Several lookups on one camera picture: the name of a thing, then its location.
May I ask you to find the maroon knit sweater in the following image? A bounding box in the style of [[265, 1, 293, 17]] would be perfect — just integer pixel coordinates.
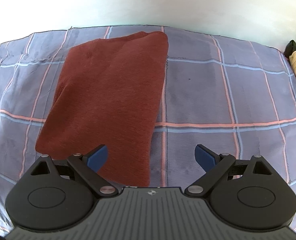
[[36, 31, 169, 187]]

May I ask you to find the blue plaid bed sheet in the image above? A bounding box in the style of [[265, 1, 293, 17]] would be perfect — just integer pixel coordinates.
[[0, 25, 296, 235]]

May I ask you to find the dark green garment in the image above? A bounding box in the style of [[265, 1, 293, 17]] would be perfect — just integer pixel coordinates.
[[284, 40, 296, 59]]

